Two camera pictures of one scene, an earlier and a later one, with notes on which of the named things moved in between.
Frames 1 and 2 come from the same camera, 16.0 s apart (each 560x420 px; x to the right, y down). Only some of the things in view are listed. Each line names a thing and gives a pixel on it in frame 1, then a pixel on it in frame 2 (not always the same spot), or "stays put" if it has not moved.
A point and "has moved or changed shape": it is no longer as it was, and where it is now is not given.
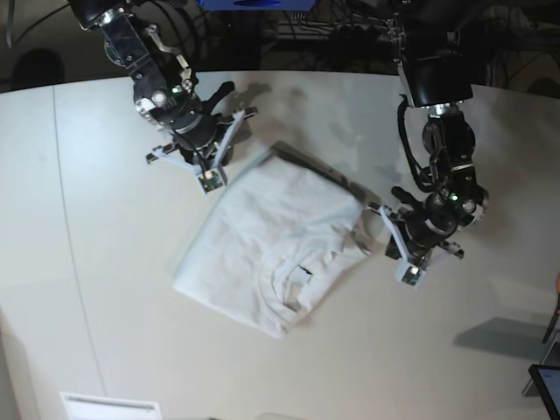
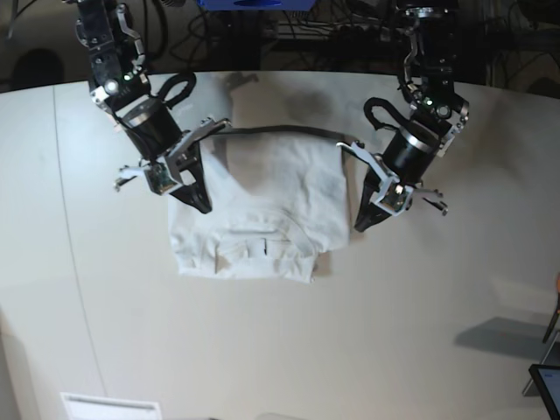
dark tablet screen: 546,379 stays put
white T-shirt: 276,241 has moved or changed shape
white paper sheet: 82,406 stays put
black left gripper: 199,140 → 195,194
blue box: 255,5 stays put
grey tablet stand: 552,359 stays put
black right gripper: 418,233 → 369,213
